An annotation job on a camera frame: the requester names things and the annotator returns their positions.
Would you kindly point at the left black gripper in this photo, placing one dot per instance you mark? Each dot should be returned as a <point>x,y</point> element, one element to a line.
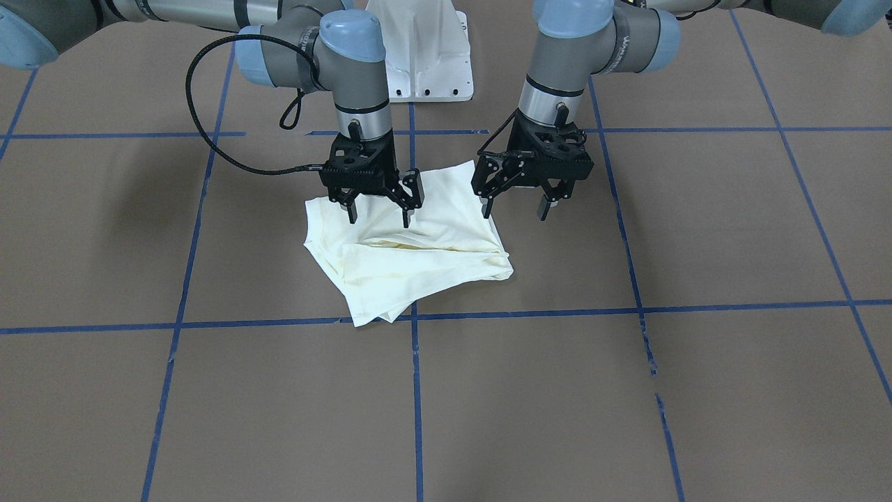
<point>496,178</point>

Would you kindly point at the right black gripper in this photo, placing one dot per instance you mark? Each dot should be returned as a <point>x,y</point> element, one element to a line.
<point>411,187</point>

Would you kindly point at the cream long-sleeve cat shirt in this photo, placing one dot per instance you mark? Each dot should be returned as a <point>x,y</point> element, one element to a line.
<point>381,267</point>

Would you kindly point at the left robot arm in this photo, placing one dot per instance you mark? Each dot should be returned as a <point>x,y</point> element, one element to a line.
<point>578,39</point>

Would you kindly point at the brown paper table cover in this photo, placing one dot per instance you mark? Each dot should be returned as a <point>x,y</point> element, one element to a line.
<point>706,319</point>

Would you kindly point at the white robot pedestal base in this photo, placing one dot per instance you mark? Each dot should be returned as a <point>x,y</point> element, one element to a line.
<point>428,53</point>

